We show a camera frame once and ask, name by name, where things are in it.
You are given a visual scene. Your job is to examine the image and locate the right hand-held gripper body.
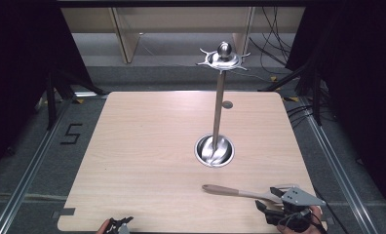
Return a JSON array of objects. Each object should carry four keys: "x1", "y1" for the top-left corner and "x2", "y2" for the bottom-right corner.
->
[{"x1": 268, "y1": 186, "x2": 328, "y2": 234}]

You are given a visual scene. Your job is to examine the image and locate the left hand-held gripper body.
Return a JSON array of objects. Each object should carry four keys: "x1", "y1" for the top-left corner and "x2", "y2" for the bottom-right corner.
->
[{"x1": 107, "y1": 217, "x2": 131, "y2": 234}]

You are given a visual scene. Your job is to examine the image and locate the slotted spatula with brown handle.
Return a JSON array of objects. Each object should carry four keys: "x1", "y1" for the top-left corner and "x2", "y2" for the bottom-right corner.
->
[{"x1": 201, "y1": 183, "x2": 300, "y2": 205}]

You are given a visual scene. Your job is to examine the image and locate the steel utensil rack stand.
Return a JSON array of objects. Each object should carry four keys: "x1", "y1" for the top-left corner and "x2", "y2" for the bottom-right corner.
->
[{"x1": 194, "y1": 41, "x2": 251, "y2": 169}]

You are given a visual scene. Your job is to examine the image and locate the person's left hand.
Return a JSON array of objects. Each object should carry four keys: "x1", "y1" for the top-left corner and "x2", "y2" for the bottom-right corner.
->
[{"x1": 96, "y1": 218, "x2": 113, "y2": 234}]

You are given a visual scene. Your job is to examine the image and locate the person's right hand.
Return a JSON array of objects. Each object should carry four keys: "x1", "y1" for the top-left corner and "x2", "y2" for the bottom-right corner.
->
[{"x1": 276, "y1": 205, "x2": 328, "y2": 234}]

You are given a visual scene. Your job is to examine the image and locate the black tape strip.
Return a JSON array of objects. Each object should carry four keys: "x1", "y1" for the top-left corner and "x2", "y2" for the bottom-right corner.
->
[{"x1": 52, "y1": 207, "x2": 76, "y2": 219}]

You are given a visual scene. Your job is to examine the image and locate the black metal stand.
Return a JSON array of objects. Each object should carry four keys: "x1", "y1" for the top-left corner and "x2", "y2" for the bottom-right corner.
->
[
  {"x1": 258, "y1": 59, "x2": 328, "y2": 127},
  {"x1": 43, "y1": 66, "x2": 108, "y2": 132}
]

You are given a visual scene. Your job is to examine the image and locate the beige wooden cabinet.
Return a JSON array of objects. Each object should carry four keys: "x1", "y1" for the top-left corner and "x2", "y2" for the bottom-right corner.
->
[{"x1": 59, "y1": 7, "x2": 306, "y2": 64}]

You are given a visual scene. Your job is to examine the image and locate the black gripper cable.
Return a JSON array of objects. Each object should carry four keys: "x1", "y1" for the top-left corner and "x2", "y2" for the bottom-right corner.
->
[{"x1": 277, "y1": 209, "x2": 329, "y2": 234}]

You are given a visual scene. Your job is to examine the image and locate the black floor cable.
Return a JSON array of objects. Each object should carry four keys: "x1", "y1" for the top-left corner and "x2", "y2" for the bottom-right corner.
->
[{"x1": 312, "y1": 186, "x2": 351, "y2": 234}]

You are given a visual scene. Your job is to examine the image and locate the aluminium floor rail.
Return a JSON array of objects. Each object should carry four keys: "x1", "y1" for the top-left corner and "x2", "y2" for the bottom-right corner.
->
[
  {"x1": 0, "y1": 97, "x2": 72, "y2": 234},
  {"x1": 298, "y1": 96, "x2": 377, "y2": 234}
]

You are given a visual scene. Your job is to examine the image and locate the bundle of black cables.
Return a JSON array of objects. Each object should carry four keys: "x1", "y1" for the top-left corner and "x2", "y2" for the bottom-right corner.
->
[{"x1": 248, "y1": 6, "x2": 299, "y2": 67}]

